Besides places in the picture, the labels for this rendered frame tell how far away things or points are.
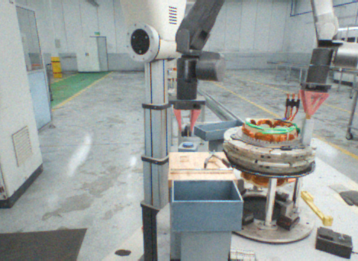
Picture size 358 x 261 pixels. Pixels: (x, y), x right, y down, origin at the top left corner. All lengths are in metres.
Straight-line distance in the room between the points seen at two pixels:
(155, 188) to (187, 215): 0.65
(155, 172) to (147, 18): 0.66
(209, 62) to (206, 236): 0.44
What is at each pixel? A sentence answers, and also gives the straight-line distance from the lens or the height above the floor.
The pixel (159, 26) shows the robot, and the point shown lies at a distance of 1.07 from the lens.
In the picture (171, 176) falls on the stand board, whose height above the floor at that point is 1.07.
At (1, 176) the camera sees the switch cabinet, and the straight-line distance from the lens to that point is 2.82.
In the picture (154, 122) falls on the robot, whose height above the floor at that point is 1.09.
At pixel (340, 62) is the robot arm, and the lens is 0.94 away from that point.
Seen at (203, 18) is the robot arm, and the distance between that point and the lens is 0.69.
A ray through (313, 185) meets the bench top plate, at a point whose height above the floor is 0.78.
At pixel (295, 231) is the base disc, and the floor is 0.80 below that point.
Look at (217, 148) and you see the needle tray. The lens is 1.22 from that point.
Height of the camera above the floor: 1.41
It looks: 18 degrees down
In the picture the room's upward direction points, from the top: straight up
